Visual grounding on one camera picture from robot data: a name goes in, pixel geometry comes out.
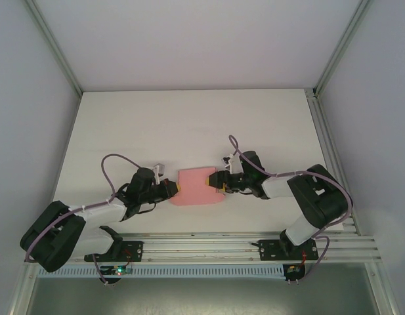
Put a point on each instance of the pink paper box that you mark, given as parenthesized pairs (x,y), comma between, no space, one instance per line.
(194,188)

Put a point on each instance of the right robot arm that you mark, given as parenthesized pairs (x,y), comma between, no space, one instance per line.
(320,200)

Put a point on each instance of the circuit board with green light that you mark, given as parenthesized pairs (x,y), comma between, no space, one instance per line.
(118,270)

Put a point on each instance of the small circuit board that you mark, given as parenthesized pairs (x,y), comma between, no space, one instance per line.
(292,270)

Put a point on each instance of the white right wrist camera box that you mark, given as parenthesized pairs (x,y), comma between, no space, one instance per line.
(230,162)

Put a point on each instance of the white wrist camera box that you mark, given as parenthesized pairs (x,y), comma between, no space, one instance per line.
(230,162)
(159,170)

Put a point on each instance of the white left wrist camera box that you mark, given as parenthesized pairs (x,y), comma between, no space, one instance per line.
(159,170)

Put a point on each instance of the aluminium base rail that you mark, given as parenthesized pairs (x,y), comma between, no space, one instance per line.
(195,244)

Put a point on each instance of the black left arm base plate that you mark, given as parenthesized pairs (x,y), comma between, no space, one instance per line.
(131,251)

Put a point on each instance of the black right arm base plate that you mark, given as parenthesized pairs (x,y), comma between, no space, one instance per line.
(269,249)

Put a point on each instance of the aluminium side rail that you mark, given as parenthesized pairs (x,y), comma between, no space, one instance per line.
(323,131)

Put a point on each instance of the aluminium frame post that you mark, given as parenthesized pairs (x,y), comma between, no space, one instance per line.
(57,49)
(340,49)

